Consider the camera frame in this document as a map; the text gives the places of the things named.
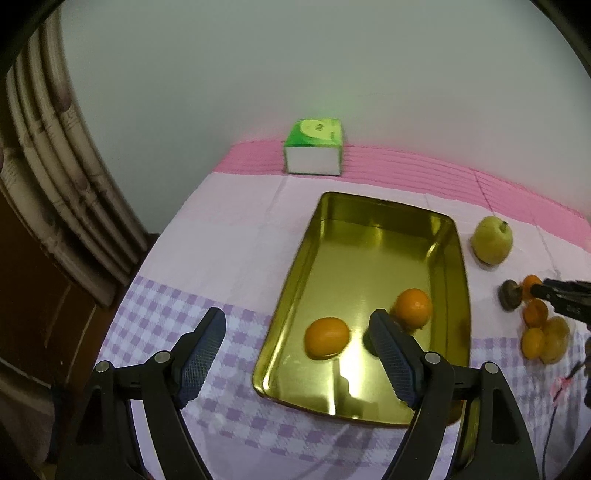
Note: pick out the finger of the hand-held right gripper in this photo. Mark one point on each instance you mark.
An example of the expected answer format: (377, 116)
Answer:
(568, 304)
(570, 285)

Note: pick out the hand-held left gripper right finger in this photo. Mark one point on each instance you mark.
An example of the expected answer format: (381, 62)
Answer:
(392, 360)

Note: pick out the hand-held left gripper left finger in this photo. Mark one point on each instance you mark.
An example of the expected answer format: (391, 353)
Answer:
(203, 355)

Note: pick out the dark brown round fruit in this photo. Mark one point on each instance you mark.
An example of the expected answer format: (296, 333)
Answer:
(509, 297)

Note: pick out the green pear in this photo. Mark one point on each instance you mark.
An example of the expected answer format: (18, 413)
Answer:
(491, 242)

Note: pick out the red and gold tin box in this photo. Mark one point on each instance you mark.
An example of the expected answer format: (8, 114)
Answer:
(369, 258)

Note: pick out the pink and purple checked tablecloth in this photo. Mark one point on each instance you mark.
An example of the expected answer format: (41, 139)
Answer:
(221, 240)

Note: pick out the brown wooden cabinet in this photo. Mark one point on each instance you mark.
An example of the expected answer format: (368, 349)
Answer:
(46, 332)

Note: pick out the green and white tissue box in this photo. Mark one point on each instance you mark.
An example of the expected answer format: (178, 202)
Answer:
(314, 157)

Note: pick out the beige patterned curtain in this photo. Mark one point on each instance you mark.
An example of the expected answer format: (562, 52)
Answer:
(46, 161)

